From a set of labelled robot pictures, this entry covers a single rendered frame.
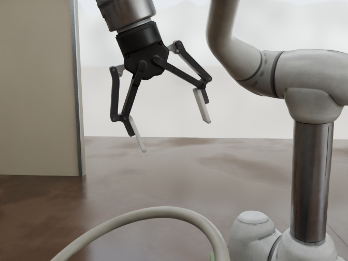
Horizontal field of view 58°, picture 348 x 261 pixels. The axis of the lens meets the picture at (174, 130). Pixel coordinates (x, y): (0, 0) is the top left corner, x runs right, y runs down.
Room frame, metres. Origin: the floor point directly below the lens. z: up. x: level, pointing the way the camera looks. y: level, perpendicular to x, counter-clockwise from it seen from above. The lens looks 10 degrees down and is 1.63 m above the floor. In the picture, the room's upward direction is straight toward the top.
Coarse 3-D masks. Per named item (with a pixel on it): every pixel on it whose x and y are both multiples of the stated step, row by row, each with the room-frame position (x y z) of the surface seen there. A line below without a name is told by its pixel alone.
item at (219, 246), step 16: (144, 208) 0.82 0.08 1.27; (160, 208) 0.80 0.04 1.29; (176, 208) 0.77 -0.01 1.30; (112, 224) 0.81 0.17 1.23; (192, 224) 0.72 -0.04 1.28; (208, 224) 0.67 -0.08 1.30; (80, 240) 0.78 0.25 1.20; (224, 240) 0.62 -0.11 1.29; (64, 256) 0.75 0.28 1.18; (224, 256) 0.57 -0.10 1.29
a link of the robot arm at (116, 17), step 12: (108, 0) 0.52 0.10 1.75; (120, 0) 0.51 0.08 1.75; (132, 0) 0.52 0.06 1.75; (144, 0) 0.53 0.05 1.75; (108, 12) 0.53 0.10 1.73; (120, 12) 0.52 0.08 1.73; (132, 12) 0.52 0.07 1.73; (144, 12) 0.53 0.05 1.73; (156, 12) 0.56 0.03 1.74; (108, 24) 0.54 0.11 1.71; (120, 24) 0.52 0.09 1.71; (132, 24) 0.53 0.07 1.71
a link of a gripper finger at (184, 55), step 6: (180, 42) 0.58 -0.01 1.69; (180, 48) 0.58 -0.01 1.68; (180, 54) 0.58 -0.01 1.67; (186, 54) 0.58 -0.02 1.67; (186, 60) 0.58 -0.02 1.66; (192, 60) 0.59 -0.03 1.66; (192, 66) 0.59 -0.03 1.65; (198, 66) 0.59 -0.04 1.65; (198, 72) 0.59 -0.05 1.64; (204, 72) 0.59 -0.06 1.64; (204, 78) 0.60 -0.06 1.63; (210, 78) 0.60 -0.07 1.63
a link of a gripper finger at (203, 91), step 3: (201, 78) 0.61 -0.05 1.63; (201, 81) 0.60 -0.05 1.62; (204, 81) 0.60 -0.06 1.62; (201, 90) 0.60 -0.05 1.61; (204, 90) 0.60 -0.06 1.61; (201, 93) 0.60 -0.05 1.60; (204, 93) 0.60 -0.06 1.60; (204, 96) 0.60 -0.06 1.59; (207, 96) 0.61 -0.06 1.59; (204, 99) 0.61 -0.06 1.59; (207, 99) 0.61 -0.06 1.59; (207, 102) 0.61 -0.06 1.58
